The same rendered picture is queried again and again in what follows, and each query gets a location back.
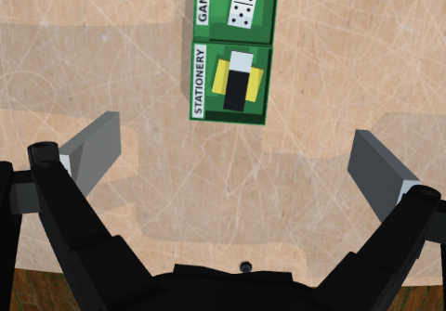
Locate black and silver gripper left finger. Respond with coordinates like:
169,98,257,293
0,111,187,311

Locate white domino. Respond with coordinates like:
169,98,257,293
228,0,256,29

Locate green three-compartment bin rack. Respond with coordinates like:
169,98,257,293
189,0,278,125

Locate yellow sticky note pad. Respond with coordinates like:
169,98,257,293
212,58,263,102

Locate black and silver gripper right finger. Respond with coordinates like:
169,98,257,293
288,129,446,311

